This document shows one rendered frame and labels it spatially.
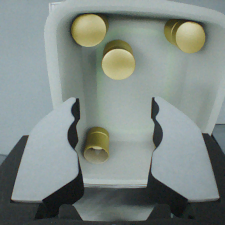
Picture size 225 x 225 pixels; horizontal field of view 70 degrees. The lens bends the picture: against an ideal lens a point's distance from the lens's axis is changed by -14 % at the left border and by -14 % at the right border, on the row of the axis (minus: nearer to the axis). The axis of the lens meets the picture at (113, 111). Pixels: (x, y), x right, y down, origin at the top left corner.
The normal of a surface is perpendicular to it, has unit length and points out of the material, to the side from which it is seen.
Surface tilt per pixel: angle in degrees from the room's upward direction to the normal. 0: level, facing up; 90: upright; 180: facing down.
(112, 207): 90
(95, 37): 0
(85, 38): 0
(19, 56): 0
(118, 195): 90
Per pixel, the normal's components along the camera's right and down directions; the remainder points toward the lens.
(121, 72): -0.01, 0.55
